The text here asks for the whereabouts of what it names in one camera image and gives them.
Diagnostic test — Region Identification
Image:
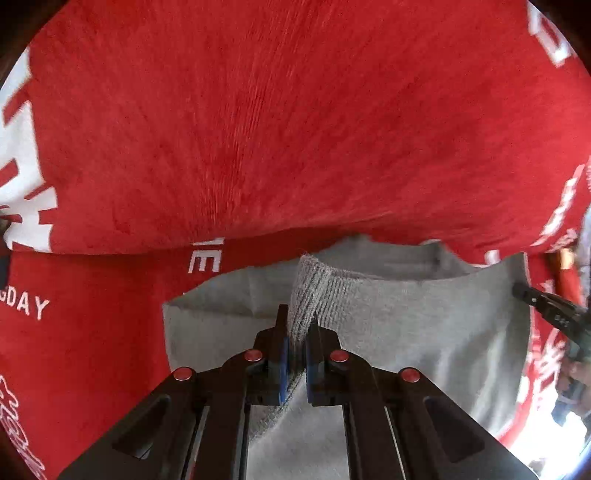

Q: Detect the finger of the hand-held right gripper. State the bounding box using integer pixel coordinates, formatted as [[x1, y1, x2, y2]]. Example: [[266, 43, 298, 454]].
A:
[[512, 282, 568, 326]]

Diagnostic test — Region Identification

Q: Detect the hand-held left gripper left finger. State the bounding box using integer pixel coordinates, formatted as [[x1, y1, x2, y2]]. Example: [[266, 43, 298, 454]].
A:
[[58, 305, 289, 480]]

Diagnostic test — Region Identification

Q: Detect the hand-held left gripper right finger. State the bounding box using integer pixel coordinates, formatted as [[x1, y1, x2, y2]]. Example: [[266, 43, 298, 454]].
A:
[[305, 320, 539, 480]]

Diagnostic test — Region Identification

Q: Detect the grey knit sweater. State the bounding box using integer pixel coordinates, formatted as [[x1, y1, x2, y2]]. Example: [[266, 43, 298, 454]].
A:
[[163, 234, 532, 480]]

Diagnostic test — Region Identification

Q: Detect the red printed blanket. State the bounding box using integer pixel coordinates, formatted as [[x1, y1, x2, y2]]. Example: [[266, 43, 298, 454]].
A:
[[0, 0, 591, 480]]

